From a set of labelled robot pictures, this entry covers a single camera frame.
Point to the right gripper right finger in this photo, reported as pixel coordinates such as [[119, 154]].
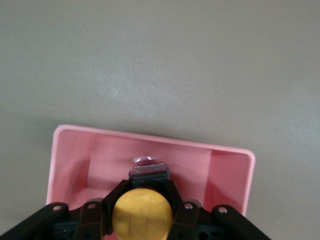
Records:
[[225, 222]]

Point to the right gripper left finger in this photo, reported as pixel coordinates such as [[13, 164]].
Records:
[[55, 222]]

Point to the yellow push button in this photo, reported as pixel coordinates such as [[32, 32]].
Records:
[[142, 215]]

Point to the pink plastic bin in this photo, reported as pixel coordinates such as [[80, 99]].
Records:
[[225, 175]]

